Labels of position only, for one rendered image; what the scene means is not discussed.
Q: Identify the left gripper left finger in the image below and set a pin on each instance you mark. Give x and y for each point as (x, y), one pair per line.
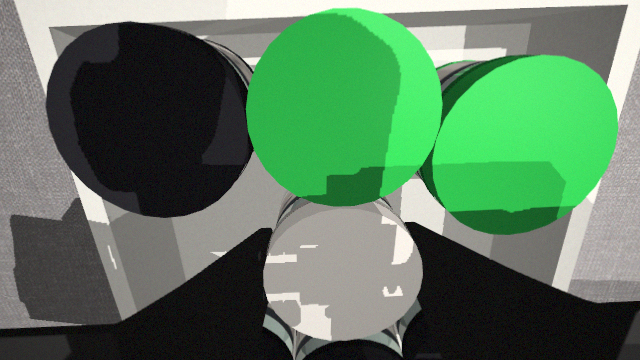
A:
(216, 315)

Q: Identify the white tray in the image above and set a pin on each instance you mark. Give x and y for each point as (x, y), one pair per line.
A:
(145, 258)

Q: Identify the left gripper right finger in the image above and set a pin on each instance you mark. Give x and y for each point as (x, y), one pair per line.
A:
(479, 309)

